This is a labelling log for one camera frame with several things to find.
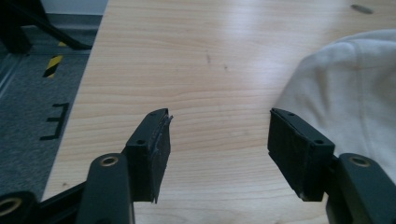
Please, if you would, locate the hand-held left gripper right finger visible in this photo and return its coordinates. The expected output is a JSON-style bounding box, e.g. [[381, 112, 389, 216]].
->
[[266, 107, 337, 203]]

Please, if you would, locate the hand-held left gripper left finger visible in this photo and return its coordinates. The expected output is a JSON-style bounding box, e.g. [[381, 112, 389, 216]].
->
[[120, 107, 175, 204]]

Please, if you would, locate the white cloth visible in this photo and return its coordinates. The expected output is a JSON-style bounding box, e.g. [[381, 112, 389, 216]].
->
[[274, 28, 396, 185]]

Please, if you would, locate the black floor tape mark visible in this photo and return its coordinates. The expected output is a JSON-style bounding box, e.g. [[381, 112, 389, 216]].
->
[[39, 102, 71, 141]]

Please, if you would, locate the yellow black striped floor tape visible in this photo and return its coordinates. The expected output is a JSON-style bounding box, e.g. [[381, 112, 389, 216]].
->
[[42, 54, 64, 79]]

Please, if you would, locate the dark oval sticker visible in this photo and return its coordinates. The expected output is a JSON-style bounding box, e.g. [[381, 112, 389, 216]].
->
[[350, 4, 375, 15]]

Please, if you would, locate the black metal stand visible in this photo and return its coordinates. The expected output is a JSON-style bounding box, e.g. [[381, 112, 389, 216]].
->
[[0, 0, 93, 55]]

